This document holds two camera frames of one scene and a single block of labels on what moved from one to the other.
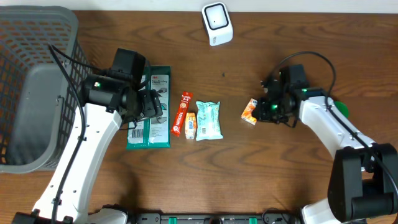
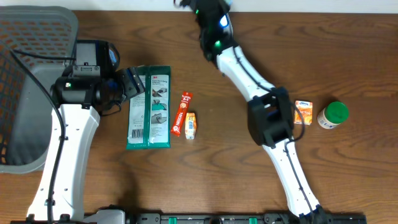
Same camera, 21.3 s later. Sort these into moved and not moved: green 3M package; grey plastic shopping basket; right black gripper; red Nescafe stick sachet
Moved: right black gripper
Not moved: green 3M package; grey plastic shopping basket; red Nescafe stick sachet
